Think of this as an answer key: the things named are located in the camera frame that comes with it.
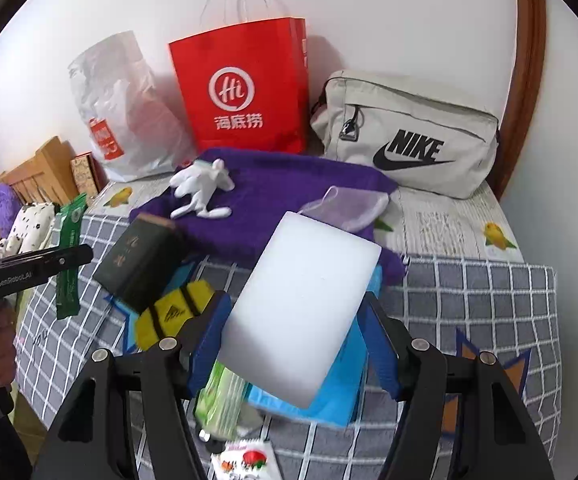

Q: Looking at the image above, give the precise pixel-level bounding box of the dark box with gold side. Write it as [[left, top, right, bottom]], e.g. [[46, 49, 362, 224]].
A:
[[92, 212, 184, 315]]

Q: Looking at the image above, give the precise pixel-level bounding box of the brown patterned box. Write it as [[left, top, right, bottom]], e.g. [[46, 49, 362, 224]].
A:
[[70, 152, 107, 196]]

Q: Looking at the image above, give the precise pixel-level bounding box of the white spotted plush toy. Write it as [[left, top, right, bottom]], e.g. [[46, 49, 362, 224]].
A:
[[0, 201, 57, 256]]

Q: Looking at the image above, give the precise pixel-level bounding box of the wooden furniture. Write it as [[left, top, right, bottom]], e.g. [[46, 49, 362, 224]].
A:
[[0, 136, 80, 206]]

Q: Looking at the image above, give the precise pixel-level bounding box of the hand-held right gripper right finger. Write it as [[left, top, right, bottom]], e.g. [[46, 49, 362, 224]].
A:
[[361, 292, 557, 480]]

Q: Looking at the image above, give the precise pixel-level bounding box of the beige sling bag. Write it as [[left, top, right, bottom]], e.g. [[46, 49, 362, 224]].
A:
[[310, 70, 501, 200]]

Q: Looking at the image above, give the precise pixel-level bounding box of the translucent organza pouch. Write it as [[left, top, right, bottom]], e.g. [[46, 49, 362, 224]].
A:
[[299, 186, 389, 233]]

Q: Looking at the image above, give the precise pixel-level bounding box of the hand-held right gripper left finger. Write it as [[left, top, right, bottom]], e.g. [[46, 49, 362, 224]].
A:
[[32, 290, 232, 480]]

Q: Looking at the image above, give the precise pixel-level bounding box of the blue tissue pack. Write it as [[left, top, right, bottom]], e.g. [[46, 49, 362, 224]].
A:
[[246, 262, 385, 428]]

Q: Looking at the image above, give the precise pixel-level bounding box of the green sachet packet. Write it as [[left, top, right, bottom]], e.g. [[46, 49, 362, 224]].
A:
[[55, 194, 87, 320]]

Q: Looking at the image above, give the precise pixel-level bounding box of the white plastic bag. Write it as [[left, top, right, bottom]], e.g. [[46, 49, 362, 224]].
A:
[[68, 31, 200, 183]]

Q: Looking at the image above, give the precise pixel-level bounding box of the brown wooden door frame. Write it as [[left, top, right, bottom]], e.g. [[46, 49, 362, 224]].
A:
[[489, 0, 547, 201]]

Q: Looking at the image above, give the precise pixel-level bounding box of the red paper shopping bag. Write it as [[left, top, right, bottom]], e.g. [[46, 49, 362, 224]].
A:
[[168, 0, 310, 156]]

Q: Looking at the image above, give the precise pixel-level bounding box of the white glove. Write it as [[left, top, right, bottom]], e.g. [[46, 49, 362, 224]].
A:
[[169, 159, 236, 220]]

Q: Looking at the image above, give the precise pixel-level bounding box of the green tissue pack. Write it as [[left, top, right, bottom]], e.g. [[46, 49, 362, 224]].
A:
[[194, 360, 250, 438]]

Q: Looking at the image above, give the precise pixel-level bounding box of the purple bin of items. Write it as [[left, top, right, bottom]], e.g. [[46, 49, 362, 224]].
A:
[[130, 148, 409, 286]]

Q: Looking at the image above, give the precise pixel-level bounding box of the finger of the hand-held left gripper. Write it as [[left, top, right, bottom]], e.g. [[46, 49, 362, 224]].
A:
[[0, 244, 94, 281]]

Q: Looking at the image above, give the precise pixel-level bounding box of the purple fluffy toy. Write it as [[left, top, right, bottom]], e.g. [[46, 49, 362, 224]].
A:
[[0, 183, 20, 231]]

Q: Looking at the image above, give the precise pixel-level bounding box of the grey checked bedsheet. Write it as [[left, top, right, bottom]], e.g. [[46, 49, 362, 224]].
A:
[[16, 180, 562, 480]]

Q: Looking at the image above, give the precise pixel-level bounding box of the white red snack packet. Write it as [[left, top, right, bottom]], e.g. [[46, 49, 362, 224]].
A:
[[210, 437, 277, 480]]

